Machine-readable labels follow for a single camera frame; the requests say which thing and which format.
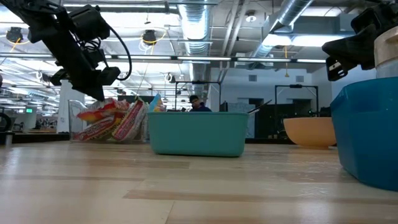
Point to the glass jar tan lid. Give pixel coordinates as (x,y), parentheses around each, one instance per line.
(387,53)

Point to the green exit sign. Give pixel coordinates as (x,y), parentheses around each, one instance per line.
(29,110)

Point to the white pillar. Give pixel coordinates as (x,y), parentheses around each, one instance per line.
(62,105)

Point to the ceiling light strip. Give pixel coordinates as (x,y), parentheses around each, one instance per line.
(202,58)

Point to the black aluminium table frame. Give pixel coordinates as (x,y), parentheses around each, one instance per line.
(37,138)

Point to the dark blue plastic tray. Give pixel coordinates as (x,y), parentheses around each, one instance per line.
(367,133)

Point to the silver metal spoon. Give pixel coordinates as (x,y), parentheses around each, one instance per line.
(252,111)

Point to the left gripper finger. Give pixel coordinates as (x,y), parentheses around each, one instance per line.
(109,75)
(59,77)

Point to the green red ramen packet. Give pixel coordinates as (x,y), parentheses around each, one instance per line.
(130,123)

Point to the silver ventilation duct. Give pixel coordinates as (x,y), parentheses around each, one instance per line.
(289,12)
(196,25)

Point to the dark background monitor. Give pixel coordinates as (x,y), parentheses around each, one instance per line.
(124,99)

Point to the teal plastic container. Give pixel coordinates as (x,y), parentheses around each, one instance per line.
(199,133)

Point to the black ceiling speaker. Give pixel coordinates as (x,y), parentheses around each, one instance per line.
(14,34)
(149,37)

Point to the red barcode ramen packet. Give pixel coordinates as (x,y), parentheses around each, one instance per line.
(105,109)

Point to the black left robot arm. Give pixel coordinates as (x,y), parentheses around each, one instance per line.
(28,15)

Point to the seated person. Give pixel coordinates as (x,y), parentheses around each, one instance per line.
(199,107)

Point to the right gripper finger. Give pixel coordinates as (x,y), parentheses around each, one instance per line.
(351,46)
(335,70)

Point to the orange bowl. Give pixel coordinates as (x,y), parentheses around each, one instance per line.
(308,132)

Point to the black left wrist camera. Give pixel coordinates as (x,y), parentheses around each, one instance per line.
(88,21)

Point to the black workstation frame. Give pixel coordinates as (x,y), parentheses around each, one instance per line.
(295,86)
(199,82)

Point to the clear plastic bin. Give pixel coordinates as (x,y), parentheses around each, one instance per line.
(73,109)

